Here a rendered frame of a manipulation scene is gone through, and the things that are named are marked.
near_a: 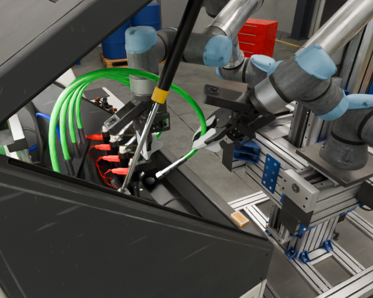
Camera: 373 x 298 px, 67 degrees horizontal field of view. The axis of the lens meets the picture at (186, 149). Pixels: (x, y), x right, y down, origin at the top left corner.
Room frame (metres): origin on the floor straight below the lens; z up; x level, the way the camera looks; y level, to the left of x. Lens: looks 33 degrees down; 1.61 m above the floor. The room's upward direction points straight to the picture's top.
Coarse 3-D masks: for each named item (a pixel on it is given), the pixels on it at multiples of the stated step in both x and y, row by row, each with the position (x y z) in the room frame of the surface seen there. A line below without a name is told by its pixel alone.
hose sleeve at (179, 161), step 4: (184, 156) 0.62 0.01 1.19; (176, 160) 0.62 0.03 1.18; (180, 160) 0.61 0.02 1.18; (184, 160) 0.61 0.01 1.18; (172, 164) 0.61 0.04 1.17; (176, 164) 0.61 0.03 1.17; (180, 164) 0.61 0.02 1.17; (164, 168) 0.61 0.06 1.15; (168, 168) 0.61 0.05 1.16; (172, 168) 0.61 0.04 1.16; (160, 172) 0.61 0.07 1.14; (164, 172) 0.60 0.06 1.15; (168, 172) 0.60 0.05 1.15
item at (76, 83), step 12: (96, 72) 0.58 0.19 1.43; (108, 72) 0.58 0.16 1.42; (120, 72) 0.59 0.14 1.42; (132, 72) 0.59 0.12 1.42; (144, 72) 0.60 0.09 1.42; (72, 84) 0.57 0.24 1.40; (60, 96) 0.57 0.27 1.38; (60, 108) 0.57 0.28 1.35; (204, 120) 0.62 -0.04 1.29; (204, 132) 0.62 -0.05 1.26
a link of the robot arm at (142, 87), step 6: (132, 78) 0.72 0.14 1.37; (132, 84) 0.68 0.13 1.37; (138, 84) 0.67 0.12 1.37; (144, 84) 0.66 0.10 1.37; (150, 84) 0.67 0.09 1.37; (156, 84) 0.68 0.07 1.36; (132, 90) 0.68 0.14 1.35; (138, 90) 0.67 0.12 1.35; (144, 90) 0.66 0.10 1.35; (150, 90) 0.67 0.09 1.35
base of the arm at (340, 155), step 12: (324, 144) 0.86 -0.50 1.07; (336, 144) 0.80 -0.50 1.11; (348, 144) 0.78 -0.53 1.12; (360, 144) 0.77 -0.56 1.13; (324, 156) 0.81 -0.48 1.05; (336, 156) 0.78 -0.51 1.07; (348, 156) 0.78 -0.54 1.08; (360, 156) 0.77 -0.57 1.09; (348, 168) 0.76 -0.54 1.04; (360, 168) 0.76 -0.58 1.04
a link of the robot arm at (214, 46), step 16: (240, 0) 0.90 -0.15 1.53; (256, 0) 0.96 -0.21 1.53; (224, 16) 0.81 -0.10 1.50; (240, 16) 0.85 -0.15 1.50; (208, 32) 0.74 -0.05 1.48; (224, 32) 0.76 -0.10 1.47; (192, 48) 0.71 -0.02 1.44; (208, 48) 0.69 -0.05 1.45; (224, 48) 0.69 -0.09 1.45; (208, 64) 0.70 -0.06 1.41; (224, 64) 0.69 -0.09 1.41
